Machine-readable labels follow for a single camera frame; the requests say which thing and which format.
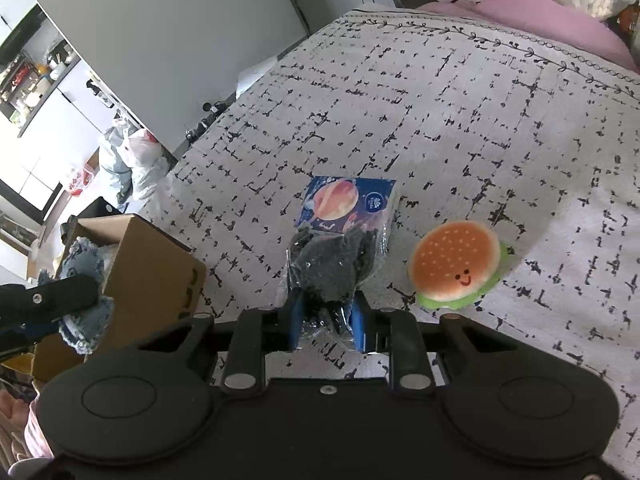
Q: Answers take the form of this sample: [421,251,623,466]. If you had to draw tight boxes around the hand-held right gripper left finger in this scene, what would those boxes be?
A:
[130,287,307,395]

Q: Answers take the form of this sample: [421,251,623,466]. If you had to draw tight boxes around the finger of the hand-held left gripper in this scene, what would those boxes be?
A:
[0,274,101,334]
[0,320,61,356]

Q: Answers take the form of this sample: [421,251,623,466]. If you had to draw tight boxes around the pink pillow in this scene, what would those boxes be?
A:
[414,0,640,74]

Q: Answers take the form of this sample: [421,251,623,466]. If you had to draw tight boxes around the small black items on floor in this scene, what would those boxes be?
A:
[184,101,227,139]

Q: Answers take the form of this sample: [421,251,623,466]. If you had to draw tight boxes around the burger plush toy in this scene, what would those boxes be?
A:
[407,219,509,311]

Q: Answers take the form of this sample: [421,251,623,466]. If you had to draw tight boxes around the black dice stool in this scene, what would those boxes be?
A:
[59,197,122,242]

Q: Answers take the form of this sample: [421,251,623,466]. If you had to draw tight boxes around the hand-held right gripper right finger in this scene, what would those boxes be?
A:
[352,294,531,393]

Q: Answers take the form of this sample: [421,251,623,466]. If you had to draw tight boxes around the blue denim cloth toy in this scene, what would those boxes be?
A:
[38,237,115,356]

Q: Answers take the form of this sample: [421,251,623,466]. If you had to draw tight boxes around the dark cloth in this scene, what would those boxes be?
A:
[279,226,387,352]

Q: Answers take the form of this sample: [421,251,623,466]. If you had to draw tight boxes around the red and white plastic bag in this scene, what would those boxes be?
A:
[66,164,99,197]

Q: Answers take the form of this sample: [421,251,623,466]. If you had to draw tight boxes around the white black-patterned blanket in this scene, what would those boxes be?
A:
[164,7,640,480]

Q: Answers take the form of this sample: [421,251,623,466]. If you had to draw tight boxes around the pale blue plastic bag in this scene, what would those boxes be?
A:
[98,126,136,202]

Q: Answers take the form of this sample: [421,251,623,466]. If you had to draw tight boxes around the pink striped clothing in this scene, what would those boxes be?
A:
[22,397,55,460]

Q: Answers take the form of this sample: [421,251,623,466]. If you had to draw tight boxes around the brown cardboard box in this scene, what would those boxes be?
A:
[32,213,207,384]

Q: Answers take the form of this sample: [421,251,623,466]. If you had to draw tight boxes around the kitchen counter cabinet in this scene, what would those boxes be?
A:
[16,54,127,172]

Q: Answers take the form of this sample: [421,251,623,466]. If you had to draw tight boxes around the blue printed tissue pack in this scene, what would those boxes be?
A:
[292,175,399,242]

